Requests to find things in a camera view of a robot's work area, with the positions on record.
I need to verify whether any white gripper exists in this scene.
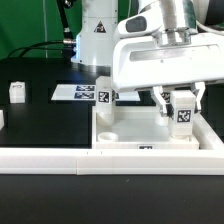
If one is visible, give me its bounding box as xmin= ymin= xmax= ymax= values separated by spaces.
xmin=111 ymin=8 xmax=224 ymax=117

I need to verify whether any white square table top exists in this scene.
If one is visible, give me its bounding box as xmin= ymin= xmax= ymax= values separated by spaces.
xmin=92 ymin=106 xmax=199 ymax=150

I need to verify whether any white L-shaped fence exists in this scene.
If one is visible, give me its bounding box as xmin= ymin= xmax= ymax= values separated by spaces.
xmin=0 ymin=116 xmax=224 ymax=175

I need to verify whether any white sheet with markers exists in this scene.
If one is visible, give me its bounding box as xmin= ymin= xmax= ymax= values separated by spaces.
xmin=51 ymin=84 xmax=140 ymax=101

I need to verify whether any white block at left edge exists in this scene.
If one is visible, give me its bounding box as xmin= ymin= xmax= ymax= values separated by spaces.
xmin=0 ymin=110 xmax=4 ymax=131

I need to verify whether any black cable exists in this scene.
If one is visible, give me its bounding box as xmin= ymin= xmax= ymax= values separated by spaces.
xmin=6 ymin=38 xmax=78 ymax=59

